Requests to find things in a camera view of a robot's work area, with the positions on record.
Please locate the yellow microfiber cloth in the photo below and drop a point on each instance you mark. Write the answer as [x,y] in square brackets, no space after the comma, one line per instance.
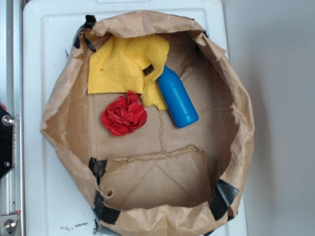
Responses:
[130,64]

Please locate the black mounting plate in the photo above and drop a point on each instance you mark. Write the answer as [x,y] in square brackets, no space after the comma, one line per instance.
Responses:
[6,141]

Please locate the blue plastic bottle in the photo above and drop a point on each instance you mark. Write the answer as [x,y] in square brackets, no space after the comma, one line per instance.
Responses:
[176,98]

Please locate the brown paper bag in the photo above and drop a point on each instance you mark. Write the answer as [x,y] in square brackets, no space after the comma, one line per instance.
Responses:
[160,180]

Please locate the white plastic tray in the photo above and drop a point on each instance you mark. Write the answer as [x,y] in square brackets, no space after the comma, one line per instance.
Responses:
[54,205]

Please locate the aluminium frame rail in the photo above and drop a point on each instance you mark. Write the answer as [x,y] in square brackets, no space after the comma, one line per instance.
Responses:
[12,191]

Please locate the metal corner bracket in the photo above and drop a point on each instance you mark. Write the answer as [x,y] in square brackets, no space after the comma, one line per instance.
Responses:
[9,224]

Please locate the red paper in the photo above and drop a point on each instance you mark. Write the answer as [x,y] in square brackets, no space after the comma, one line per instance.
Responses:
[124,115]

